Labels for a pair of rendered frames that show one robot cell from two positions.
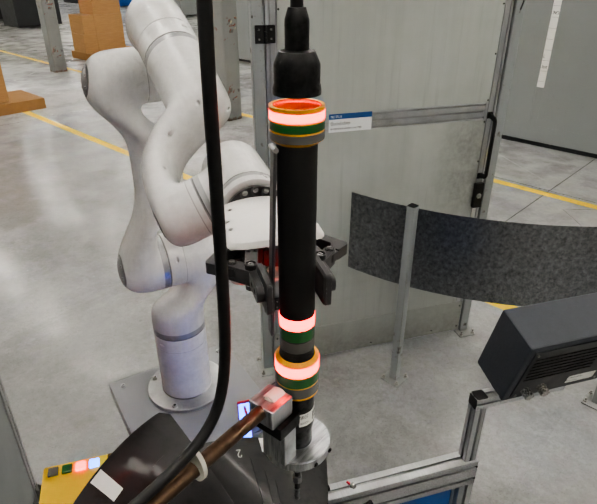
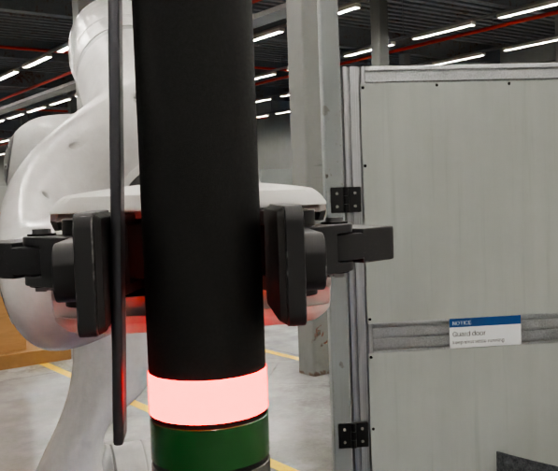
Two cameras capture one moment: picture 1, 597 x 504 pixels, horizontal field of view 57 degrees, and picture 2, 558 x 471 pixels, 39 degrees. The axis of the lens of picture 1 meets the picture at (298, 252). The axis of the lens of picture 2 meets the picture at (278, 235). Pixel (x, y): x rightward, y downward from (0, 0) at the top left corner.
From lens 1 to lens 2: 0.32 m
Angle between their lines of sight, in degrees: 27
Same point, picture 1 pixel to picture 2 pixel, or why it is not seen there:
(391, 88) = (549, 279)
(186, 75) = (126, 64)
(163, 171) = (38, 197)
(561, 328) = not seen: outside the picture
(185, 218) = not seen: hidden behind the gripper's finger
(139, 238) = (67, 441)
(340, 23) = (459, 184)
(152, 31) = (93, 30)
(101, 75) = (31, 144)
